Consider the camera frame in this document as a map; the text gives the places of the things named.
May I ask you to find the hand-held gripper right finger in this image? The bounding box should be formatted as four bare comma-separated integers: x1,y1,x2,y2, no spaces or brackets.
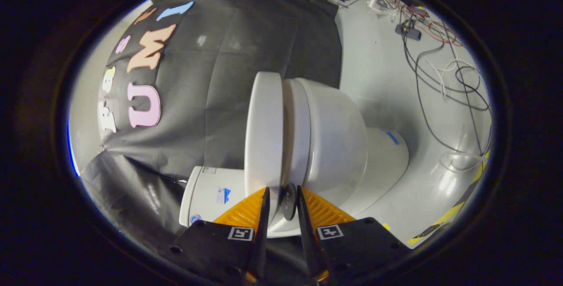
296,185,412,284

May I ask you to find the small black adapter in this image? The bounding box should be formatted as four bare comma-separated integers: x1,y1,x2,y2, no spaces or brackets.
395,22,422,41

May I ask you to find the black backdrop cloth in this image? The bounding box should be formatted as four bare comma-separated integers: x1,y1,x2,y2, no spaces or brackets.
81,0,352,251

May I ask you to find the white toilet lid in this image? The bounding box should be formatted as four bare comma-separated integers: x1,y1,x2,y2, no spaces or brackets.
244,72,298,230

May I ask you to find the yellow black floor tape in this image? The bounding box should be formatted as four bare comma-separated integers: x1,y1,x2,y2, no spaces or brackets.
407,150,491,246

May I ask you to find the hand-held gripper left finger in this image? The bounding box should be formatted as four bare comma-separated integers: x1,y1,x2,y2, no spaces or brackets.
161,186,271,283

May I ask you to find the white toilet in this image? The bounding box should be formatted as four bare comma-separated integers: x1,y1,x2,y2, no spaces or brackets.
179,77,409,238

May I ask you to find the black floor cable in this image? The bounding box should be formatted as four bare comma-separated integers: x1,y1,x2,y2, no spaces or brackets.
401,31,492,157

